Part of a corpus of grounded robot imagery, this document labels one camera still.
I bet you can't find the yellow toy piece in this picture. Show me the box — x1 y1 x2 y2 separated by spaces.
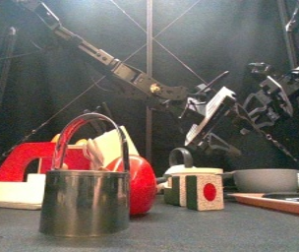
49 132 89 147

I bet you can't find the speckled cube with red dot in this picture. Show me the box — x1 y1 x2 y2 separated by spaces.
185 173 225 212

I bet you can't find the red and white toy stand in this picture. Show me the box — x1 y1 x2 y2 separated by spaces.
0 141 93 211

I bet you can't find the vertical metal frame pole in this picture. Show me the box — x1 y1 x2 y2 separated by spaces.
144 0 154 164

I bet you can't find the speckled cube with green side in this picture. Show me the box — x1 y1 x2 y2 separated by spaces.
162 174 188 208

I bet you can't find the wooden utensil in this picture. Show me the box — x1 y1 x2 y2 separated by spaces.
81 138 108 172

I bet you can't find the diagonal frame brace wire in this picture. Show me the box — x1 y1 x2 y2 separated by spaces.
0 0 202 175
108 0 299 172

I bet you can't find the small black plate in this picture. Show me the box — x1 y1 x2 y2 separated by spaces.
261 191 299 201

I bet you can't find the cream toy box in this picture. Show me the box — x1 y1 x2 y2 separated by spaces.
90 125 141 165

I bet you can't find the white pot with black handle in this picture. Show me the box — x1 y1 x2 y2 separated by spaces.
156 147 224 195

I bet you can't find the steel bucket with handle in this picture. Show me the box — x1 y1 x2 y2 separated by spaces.
37 112 132 238

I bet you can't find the grey pan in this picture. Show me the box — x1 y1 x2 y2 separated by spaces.
220 167 299 194

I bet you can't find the wooden tray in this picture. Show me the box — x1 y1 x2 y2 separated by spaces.
227 192 299 219

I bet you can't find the black leaning frame post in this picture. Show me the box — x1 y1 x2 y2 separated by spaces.
0 27 18 171

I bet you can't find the red toy apple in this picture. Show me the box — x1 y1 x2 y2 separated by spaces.
105 155 158 217

